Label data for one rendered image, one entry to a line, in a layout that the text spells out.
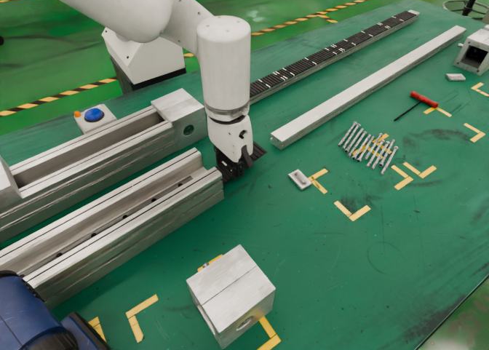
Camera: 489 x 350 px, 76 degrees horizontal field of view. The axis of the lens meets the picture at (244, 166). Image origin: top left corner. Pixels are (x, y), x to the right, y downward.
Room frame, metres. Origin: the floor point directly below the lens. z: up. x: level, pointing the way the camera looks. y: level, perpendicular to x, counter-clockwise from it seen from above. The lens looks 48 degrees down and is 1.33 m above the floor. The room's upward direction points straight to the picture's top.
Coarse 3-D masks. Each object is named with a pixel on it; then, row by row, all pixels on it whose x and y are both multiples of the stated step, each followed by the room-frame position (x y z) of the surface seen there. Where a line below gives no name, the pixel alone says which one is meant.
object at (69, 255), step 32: (192, 160) 0.44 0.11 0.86; (128, 192) 0.36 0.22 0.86; (160, 192) 0.38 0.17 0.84; (192, 192) 0.36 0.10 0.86; (64, 224) 0.29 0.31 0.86; (96, 224) 0.31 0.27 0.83; (128, 224) 0.29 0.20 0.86; (160, 224) 0.31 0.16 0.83; (0, 256) 0.23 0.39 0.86; (32, 256) 0.24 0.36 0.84; (64, 256) 0.23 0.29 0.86; (96, 256) 0.24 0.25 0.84; (128, 256) 0.26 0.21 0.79; (64, 288) 0.20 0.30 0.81
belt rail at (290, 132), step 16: (448, 32) 1.14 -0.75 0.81; (464, 32) 1.16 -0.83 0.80; (432, 48) 1.02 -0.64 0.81; (400, 64) 0.91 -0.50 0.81; (416, 64) 0.95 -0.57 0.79; (368, 80) 0.82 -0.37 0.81; (384, 80) 0.83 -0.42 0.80; (336, 96) 0.74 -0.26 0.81; (352, 96) 0.74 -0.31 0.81; (320, 112) 0.67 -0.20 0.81; (336, 112) 0.69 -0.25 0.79; (288, 128) 0.60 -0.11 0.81; (304, 128) 0.60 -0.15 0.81; (288, 144) 0.57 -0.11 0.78
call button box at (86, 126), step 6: (90, 108) 0.64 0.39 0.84; (102, 108) 0.64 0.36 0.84; (102, 114) 0.62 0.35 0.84; (108, 114) 0.62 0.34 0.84; (78, 120) 0.60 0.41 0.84; (84, 120) 0.60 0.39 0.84; (90, 120) 0.59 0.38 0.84; (96, 120) 0.59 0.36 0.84; (102, 120) 0.60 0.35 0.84; (108, 120) 0.60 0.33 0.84; (114, 120) 0.60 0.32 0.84; (84, 126) 0.58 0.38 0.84; (90, 126) 0.58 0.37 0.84; (96, 126) 0.58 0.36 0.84; (102, 126) 0.58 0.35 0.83; (84, 132) 0.56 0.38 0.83
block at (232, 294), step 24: (216, 264) 0.21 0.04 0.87; (240, 264) 0.21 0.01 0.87; (192, 288) 0.17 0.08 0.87; (216, 288) 0.17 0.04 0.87; (240, 288) 0.17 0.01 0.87; (264, 288) 0.17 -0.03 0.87; (216, 312) 0.14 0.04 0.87; (240, 312) 0.14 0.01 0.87; (264, 312) 0.16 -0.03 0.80; (216, 336) 0.12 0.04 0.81
